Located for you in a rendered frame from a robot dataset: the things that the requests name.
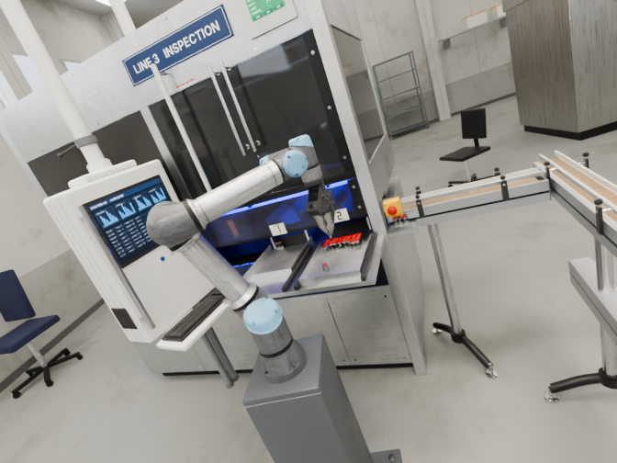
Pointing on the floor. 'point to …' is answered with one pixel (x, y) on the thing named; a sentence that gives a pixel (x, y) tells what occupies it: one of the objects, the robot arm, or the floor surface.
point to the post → (319, 18)
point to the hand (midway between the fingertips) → (329, 232)
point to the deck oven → (565, 65)
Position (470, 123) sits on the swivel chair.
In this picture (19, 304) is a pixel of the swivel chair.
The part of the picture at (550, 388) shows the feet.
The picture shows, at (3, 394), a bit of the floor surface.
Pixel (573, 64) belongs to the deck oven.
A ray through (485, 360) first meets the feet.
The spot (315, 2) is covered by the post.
